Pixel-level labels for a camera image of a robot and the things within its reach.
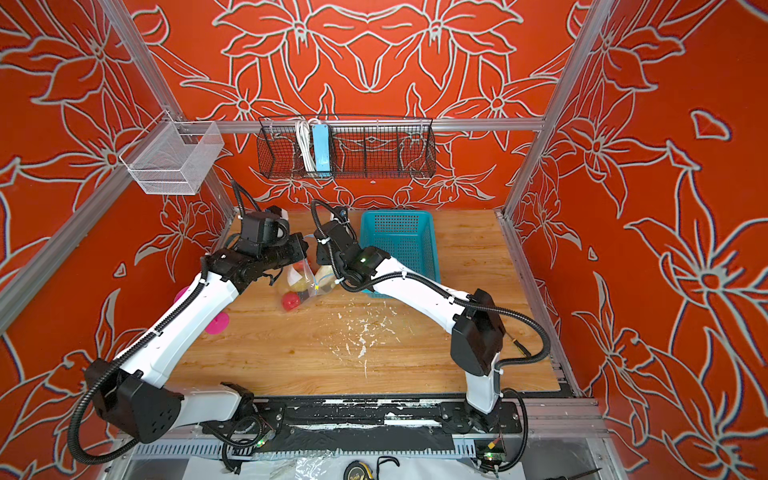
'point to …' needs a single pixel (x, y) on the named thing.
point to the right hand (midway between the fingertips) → (318, 242)
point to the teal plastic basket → (406, 235)
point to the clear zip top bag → (303, 285)
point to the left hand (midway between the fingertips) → (307, 240)
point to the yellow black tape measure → (357, 470)
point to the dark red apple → (291, 300)
